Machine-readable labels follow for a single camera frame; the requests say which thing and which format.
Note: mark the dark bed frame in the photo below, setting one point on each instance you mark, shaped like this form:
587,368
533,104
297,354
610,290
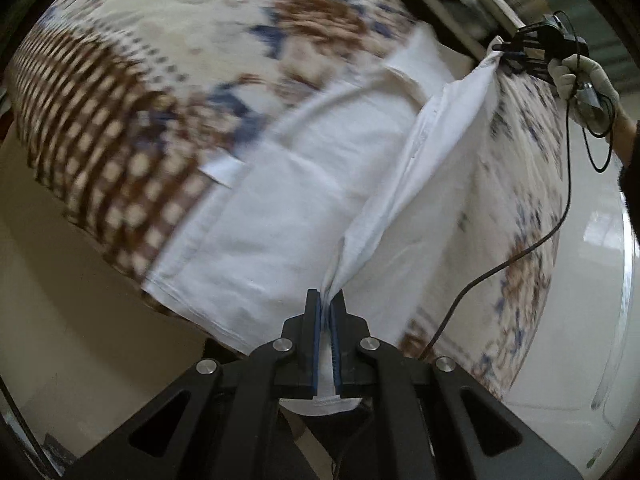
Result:
450,15

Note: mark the white shirt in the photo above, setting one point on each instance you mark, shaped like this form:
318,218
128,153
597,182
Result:
300,185

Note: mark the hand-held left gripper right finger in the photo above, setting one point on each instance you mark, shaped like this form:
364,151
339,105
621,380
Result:
337,345

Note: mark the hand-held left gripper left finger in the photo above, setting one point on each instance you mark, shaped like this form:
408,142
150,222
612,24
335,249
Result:
313,345

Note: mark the person's right hand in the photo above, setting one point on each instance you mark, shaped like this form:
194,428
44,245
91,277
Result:
600,85

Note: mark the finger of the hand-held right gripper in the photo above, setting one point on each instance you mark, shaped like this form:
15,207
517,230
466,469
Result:
510,47
517,66

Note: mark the brown blue patterned blanket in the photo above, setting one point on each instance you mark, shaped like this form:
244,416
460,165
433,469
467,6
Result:
150,60

